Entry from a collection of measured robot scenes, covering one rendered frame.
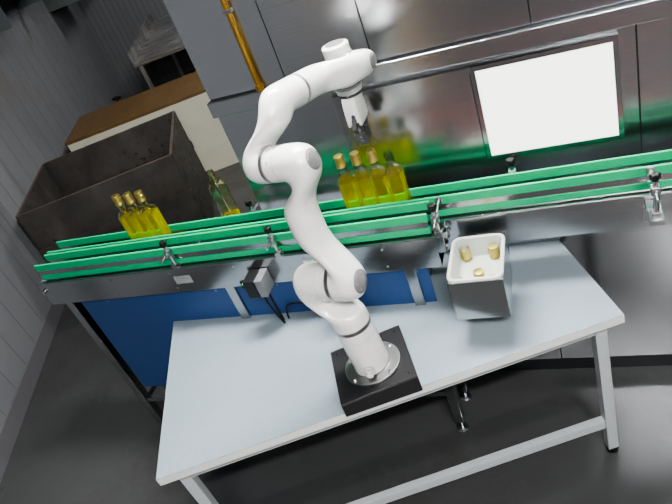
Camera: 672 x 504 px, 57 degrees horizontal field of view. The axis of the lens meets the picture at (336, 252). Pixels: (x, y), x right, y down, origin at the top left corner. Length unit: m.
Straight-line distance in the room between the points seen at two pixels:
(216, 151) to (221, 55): 3.62
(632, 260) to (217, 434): 1.62
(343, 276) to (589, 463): 1.37
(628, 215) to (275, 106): 1.15
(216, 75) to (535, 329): 1.40
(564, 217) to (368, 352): 0.77
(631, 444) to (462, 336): 0.90
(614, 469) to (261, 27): 2.05
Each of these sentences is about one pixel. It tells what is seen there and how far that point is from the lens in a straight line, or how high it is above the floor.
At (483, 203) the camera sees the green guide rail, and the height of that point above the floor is 1.08.
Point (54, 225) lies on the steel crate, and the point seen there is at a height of 0.67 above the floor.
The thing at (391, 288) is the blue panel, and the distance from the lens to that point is 2.27.
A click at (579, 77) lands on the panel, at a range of 2.08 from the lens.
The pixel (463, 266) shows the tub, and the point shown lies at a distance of 2.09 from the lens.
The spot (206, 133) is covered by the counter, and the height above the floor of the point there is 0.37.
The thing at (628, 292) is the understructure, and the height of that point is 0.46.
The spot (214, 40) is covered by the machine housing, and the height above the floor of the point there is 1.77.
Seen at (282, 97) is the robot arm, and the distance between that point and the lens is 1.65.
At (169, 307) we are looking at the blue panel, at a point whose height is 0.83.
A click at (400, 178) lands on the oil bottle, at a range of 2.10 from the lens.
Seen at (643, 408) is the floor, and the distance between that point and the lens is 2.83.
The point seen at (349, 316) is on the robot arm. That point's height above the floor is 1.06.
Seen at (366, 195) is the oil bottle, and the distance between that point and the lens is 2.16.
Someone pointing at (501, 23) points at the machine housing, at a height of 1.59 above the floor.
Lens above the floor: 2.24
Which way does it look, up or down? 33 degrees down
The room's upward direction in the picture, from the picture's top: 22 degrees counter-clockwise
